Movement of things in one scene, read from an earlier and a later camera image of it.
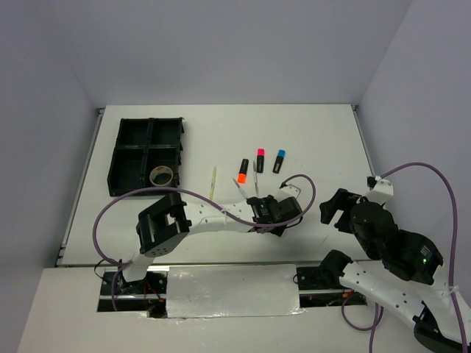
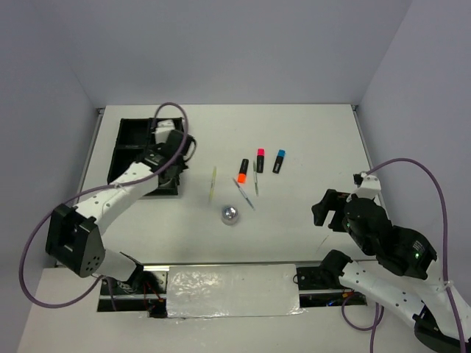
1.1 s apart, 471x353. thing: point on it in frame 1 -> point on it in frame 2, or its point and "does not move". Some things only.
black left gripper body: (278, 230) -> (182, 167)
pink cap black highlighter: (260, 162) does not move
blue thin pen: (240, 188) does not move
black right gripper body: (369, 247) does not move
